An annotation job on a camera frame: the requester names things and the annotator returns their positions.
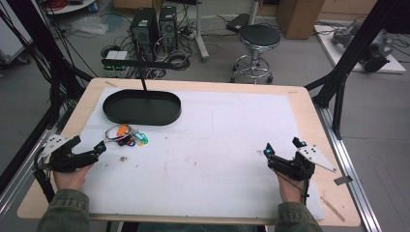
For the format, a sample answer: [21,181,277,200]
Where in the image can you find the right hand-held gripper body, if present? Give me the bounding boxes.
[269,144,338,182]

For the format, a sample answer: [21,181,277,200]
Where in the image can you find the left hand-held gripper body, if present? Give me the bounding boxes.
[33,133,100,173]

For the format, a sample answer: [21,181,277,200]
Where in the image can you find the key ring with coloured tags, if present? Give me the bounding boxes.
[104,124,150,148]

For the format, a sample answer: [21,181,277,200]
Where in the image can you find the black oval tray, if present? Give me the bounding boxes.
[102,89,183,127]

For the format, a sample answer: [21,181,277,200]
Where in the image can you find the person's left hand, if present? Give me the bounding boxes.
[52,162,95,192]

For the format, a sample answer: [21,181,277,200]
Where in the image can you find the person's right hand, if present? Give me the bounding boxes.
[273,168,306,205]

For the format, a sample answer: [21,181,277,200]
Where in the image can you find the thin wooden strip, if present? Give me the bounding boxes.
[319,195,346,223]

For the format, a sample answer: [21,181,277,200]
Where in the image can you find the white foam mat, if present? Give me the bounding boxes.
[78,87,325,222]

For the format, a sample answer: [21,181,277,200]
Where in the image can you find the white power boxes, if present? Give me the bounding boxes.
[104,49,129,61]

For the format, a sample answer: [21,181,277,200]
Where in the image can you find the black round stool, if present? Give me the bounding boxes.
[229,23,282,85]

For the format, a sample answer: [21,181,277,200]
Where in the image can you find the white board with robot parts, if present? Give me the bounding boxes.
[313,21,407,75]

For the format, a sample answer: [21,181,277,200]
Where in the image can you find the clear plastic bag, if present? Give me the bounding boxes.
[70,14,110,36]

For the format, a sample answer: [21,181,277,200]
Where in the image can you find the brown cardboard box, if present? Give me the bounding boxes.
[276,0,326,41]

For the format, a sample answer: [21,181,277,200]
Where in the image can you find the black computer tower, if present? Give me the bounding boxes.
[158,5,179,51]
[130,7,161,54]

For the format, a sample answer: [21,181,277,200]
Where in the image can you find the flat black case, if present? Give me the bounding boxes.
[225,13,251,33]

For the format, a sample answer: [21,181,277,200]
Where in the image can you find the white metal stand leg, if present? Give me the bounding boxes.
[191,0,211,62]

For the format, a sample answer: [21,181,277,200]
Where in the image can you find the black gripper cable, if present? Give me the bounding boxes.
[274,166,311,206]
[33,146,57,204]

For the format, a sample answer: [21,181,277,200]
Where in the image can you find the small grey metal bracket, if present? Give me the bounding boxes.
[333,175,354,187]

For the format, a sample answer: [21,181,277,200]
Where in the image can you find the aluminium rail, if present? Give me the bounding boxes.
[0,105,78,220]
[315,104,383,232]

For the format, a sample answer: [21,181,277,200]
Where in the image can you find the black metal frame strut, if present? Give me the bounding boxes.
[0,0,95,130]
[304,0,410,141]

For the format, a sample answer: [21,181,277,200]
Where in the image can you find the coil of black cables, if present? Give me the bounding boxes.
[165,49,191,72]

